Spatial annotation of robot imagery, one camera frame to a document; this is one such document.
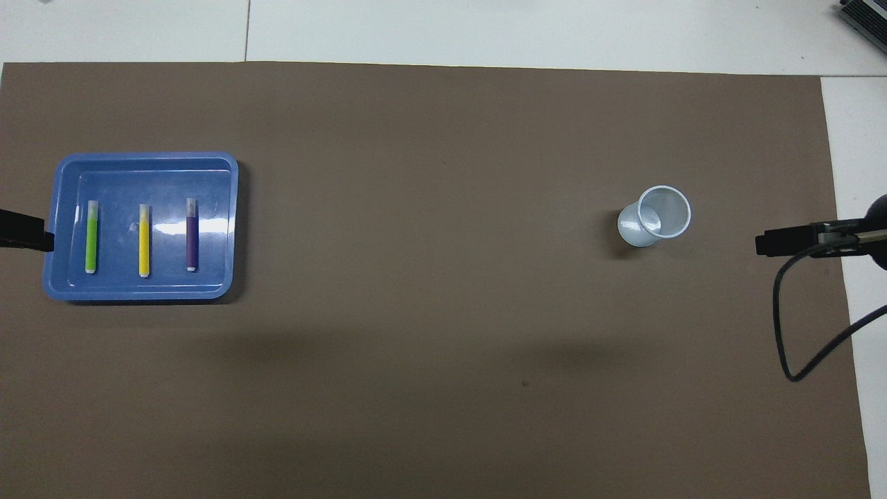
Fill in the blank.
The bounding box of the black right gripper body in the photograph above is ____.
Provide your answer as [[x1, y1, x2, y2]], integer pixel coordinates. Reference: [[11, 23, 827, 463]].
[[821, 195, 887, 271]]

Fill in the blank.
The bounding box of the green marker pen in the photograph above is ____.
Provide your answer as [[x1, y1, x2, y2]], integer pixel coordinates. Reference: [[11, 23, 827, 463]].
[[85, 200, 99, 274]]

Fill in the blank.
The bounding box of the yellow marker pen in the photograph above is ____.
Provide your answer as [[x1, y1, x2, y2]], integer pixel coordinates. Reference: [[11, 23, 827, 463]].
[[139, 204, 151, 278]]

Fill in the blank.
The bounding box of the purple marker pen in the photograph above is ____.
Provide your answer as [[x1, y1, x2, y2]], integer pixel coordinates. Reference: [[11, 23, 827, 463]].
[[186, 198, 199, 272]]

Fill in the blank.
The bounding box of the translucent plastic cup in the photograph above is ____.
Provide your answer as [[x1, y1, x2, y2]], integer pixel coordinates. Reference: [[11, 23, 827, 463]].
[[617, 185, 692, 248]]

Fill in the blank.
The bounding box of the blue plastic tray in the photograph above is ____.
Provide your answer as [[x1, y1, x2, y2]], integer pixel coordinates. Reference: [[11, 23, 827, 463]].
[[43, 152, 240, 302]]

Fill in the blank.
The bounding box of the grey ribbed device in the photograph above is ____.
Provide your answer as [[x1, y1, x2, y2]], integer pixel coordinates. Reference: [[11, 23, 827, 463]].
[[837, 0, 887, 53]]

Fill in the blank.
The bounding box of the brown table mat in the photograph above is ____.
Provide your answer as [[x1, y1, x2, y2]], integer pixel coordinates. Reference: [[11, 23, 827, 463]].
[[0, 61, 871, 499]]

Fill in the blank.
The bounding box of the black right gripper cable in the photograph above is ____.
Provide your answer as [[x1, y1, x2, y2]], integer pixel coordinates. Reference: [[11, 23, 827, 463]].
[[773, 243, 887, 383]]

